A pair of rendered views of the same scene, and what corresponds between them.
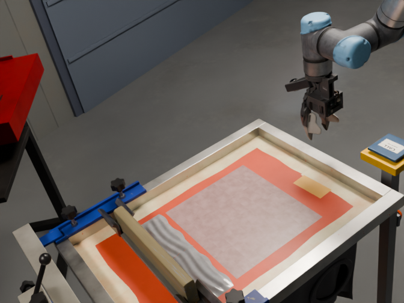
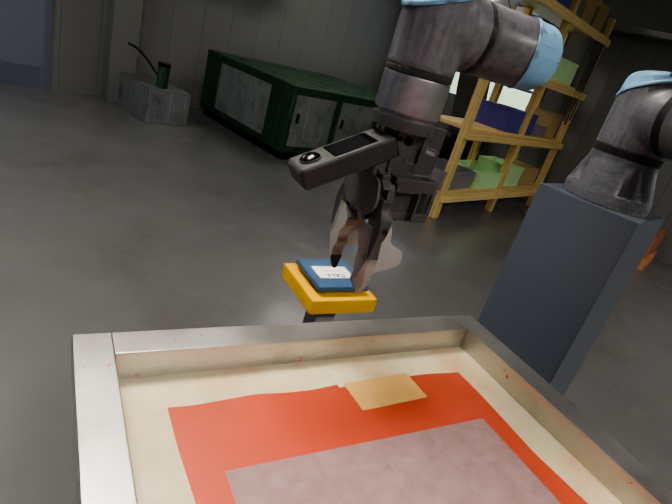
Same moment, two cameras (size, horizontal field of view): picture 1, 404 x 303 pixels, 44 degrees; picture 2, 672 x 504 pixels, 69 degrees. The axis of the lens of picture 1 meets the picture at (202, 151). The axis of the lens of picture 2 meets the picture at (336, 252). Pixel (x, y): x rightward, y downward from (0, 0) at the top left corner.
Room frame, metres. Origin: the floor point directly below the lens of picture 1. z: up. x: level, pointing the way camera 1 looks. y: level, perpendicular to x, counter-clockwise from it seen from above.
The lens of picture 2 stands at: (1.25, 0.22, 1.34)
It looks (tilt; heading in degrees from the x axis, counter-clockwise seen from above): 23 degrees down; 264
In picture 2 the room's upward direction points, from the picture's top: 17 degrees clockwise
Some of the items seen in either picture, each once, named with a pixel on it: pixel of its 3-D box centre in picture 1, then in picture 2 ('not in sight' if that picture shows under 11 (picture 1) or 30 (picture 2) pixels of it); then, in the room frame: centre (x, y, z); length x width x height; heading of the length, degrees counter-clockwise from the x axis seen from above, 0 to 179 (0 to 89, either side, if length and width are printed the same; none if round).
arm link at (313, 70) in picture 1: (318, 64); (409, 97); (1.16, -0.35, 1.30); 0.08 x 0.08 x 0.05
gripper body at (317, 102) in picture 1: (321, 91); (394, 168); (1.16, -0.35, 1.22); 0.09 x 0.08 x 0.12; 28
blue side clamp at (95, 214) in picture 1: (101, 217); not in sight; (1.14, 0.33, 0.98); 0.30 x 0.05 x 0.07; 118
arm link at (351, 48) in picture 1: (349, 45); (498, 46); (1.08, -0.40, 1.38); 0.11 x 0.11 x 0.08; 21
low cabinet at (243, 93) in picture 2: not in sight; (309, 110); (1.45, -6.38, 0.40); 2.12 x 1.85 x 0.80; 43
